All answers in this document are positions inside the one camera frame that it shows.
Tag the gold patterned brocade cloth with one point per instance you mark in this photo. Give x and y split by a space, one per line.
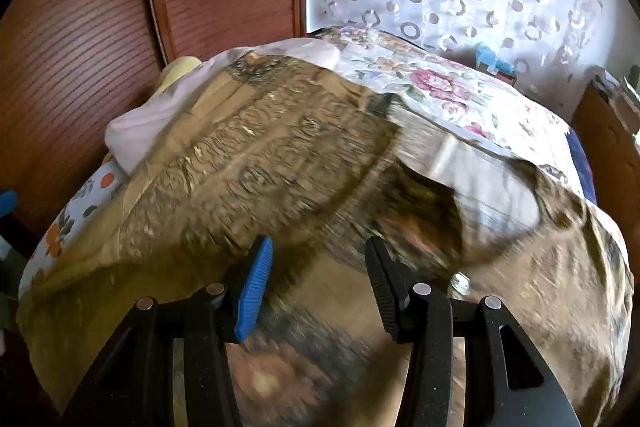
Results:
277 145

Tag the floral and orange print bedspread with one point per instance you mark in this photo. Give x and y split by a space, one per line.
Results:
460 98

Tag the red-brown wooden wardrobe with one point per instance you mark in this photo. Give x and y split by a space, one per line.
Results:
69 66

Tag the white cloth pile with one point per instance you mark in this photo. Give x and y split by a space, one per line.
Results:
130 136

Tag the clutter on sideboard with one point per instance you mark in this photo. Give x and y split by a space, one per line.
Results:
620 96

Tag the dark blue blanket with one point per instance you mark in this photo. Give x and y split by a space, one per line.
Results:
582 166

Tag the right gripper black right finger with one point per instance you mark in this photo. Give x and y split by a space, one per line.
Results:
507 381

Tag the wooden sideboard cabinet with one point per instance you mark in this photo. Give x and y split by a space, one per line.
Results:
614 161

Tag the blue item on small box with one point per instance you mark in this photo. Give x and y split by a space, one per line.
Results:
486 58

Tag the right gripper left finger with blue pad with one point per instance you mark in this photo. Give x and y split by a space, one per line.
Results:
131 381

